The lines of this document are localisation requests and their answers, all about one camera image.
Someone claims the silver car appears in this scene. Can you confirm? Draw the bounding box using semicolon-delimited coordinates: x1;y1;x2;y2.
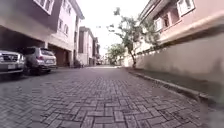
22;45;58;75

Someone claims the white and dark brown building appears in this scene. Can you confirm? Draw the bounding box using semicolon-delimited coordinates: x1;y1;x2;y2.
77;25;101;67

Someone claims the concrete kerb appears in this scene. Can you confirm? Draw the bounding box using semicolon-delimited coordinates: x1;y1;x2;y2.
124;67;224;108

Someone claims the reddish brick paved road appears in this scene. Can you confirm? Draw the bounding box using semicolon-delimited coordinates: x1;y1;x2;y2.
0;65;224;128

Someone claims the grass verge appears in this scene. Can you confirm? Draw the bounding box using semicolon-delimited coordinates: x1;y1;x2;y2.
128;68;224;98

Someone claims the silver suv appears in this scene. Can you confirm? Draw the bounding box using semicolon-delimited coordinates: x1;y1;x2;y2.
0;49;27;76

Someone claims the thin tree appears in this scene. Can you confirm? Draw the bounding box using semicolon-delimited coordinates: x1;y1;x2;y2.
108;6;161;69

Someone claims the pink building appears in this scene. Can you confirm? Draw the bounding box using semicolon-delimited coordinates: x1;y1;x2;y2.
0;0;85;69

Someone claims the pale building with white windows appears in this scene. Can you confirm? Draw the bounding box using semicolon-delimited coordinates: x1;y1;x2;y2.
133;0;224;54

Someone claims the long pale boundary wall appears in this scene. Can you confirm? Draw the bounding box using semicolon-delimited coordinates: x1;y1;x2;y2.
121;31;224;84

